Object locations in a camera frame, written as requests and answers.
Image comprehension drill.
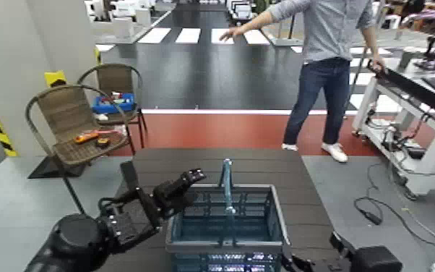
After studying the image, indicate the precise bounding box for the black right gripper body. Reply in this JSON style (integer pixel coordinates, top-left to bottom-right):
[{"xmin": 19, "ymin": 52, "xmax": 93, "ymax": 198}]
[{"xmin": 282, "ymin": 253, "xmax": 352, "ymax": 272}]

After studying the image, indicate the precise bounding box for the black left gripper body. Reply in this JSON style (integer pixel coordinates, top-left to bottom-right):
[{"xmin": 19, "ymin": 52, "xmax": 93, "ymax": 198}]
[{"xmin": 98, "ymin": 186, "xmax": 163, "ymax": 249}]

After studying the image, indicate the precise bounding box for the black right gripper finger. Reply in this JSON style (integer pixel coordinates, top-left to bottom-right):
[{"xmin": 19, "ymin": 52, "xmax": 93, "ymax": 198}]
[{"xmin": 329, "ymin": 231, "xmax": 356, "ymax": 263}]

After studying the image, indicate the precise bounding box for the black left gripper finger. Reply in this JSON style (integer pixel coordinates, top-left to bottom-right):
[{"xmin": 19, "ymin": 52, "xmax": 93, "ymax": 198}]
[
  {"xmin": 152, "ymin": 168, "xmax": 207, "ymax": 202},
  {"xmin": 155, "ymin": 189, "xmax": 196, "ymax": 221}
]

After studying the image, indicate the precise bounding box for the grey crate with blue handle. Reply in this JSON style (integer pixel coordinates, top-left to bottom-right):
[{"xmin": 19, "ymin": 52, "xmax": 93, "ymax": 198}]
[{"xmin": 165, "ymin": 158, "xmax": 290, "ymax": 272}]

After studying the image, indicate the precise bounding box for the person's left forearm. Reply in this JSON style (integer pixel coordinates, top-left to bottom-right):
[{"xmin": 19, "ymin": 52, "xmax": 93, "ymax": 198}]
[{"xmin": 361, "ymin": 25, "xmax": 382, "ymax": 61}]

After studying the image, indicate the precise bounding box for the person's right forearm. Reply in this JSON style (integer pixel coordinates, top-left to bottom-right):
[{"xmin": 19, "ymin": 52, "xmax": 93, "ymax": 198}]
[{"xmin": 236, "ymin": 9, "xmax": 276, "ymax": 38}]

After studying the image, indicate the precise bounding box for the person's right hand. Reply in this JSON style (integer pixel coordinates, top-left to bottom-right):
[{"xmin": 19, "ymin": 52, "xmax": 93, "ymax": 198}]
[{"xmin": 218, "ymin": 27, "xmax": 242, "ymax": 42}]

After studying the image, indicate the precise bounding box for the person's left hand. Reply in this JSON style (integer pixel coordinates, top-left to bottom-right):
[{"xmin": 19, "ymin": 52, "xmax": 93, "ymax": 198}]
[{"xmin": 368, "ymin": 56, "xmax": 387, "ymax": 75}]

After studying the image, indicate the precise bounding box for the orange hand tool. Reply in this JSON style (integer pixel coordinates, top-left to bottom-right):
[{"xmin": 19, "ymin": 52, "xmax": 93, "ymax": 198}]
[{"xmin": 74, "ymin": 130, "xmax": 102, "ymax": 145}]

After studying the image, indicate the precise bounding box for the blue tray with small items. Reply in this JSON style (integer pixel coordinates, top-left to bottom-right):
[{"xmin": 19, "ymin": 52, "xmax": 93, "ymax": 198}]
[{"xmin": 92, "ymin": 92, "xmax": 137, "ymax": 115}]

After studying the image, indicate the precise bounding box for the brown wicker chair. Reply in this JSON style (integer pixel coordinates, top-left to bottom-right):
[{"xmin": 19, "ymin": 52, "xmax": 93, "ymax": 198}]
[
  {"xmin": 77, "ymin": 63, "xmax": 149, "ymax": 150},
  {"xmin": 25, "ymin": 84, "xmax": 132, "ymax": 216}
]

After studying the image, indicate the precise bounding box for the yellow corner guard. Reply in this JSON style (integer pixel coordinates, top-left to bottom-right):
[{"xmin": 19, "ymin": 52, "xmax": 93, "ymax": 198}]
[{"xmin": 44, "ymin": 70, "xmax": 68, "ymax": 88}]

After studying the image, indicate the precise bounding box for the white block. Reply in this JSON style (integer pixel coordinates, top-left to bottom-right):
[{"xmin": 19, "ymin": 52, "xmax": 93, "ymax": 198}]
[{"xmin": 112, "ymin": 16, "xmax": 136, "ymax": 39}]

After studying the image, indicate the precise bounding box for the pole stand with base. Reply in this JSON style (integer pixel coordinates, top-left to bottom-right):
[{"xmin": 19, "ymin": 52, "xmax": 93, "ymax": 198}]
[{"xmin": 272, "ymin": 13, "xmax": 305, "ymax": 47}]

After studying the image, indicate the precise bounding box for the long black bar device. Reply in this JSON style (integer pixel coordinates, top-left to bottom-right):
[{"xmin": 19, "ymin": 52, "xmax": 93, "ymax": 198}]
[{"xmin": 366, "ymin": 60, "xmax": 435, "ymax": 129}]

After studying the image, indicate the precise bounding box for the white small vehicle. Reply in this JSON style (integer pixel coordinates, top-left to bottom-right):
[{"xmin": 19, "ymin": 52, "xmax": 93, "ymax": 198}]
[{"xmin": 228, "ymin": 0, "xmax": 257, "ymax": 24}]

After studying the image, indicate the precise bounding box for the person in grey shirt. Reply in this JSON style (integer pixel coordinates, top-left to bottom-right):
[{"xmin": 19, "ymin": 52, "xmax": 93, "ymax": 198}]
[{"xmin": 218, "ymin": 0, "xmax": 387, "ymax": 163}]

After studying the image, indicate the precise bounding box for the pink black machine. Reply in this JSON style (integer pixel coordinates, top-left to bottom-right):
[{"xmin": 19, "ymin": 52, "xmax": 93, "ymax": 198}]
[{"xmin": 399, "ymin": 9, "xmax": 435, "ymax": 71}]

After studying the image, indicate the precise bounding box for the black floor cable with adapter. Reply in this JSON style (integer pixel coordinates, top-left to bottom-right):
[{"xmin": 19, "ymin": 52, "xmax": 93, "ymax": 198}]
[{"xmin": 353, "ymin": 162, "xmax": 435, "ymax": 250}]

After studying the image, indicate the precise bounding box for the white cart table frame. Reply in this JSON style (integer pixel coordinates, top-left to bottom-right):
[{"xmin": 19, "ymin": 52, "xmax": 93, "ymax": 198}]
[{"xmin": 351, "ymin": 56, "xmax": 435, "ymax": 199}]

